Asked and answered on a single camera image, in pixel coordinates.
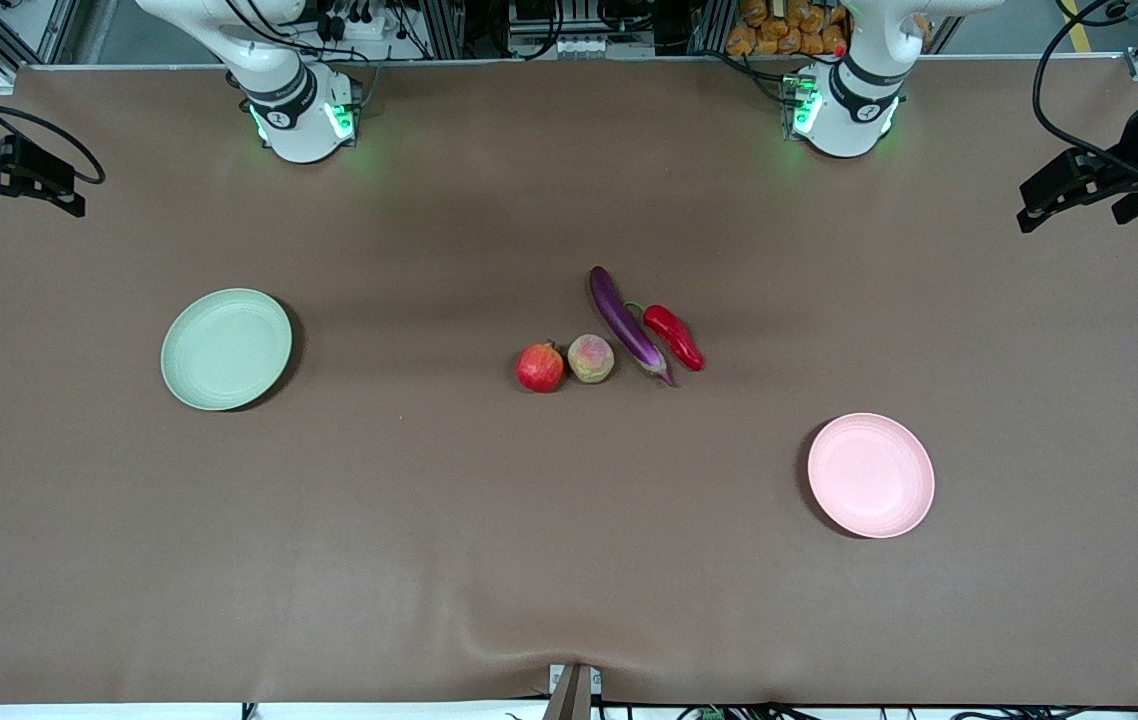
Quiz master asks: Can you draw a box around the red chili pepper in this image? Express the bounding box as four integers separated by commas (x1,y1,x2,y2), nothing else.
626,301,706,373

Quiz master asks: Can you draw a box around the purple eggplant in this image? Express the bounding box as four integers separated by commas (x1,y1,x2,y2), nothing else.
588,265,678,388

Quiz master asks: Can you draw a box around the yellow-pink peach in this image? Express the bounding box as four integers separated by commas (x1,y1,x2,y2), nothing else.
567,334,616,385

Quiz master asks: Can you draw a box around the red pomegranate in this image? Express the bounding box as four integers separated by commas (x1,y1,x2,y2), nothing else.
516,341,567,394

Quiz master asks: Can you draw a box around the light green plate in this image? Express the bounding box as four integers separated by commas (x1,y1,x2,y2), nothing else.
160,288,294,412

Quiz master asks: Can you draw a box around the bag of orange buns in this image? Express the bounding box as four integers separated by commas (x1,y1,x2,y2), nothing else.
726,0,850,57

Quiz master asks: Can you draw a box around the pink plate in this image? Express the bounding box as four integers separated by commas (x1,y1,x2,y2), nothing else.
807,413,936,540

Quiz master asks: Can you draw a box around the white power strip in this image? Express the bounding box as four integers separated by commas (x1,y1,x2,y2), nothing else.
317,0,392,41

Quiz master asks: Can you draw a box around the grey electronics box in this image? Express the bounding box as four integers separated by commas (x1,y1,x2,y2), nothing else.
507,0,657,59

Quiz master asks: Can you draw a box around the brown table cloth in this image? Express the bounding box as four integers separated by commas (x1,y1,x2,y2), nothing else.
0,58,1138,706

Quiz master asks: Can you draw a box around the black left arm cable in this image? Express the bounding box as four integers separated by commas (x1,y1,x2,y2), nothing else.
1032,0,1138,186

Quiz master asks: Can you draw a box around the metal table edge bracket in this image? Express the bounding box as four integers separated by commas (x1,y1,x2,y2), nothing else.
541,663,603,720

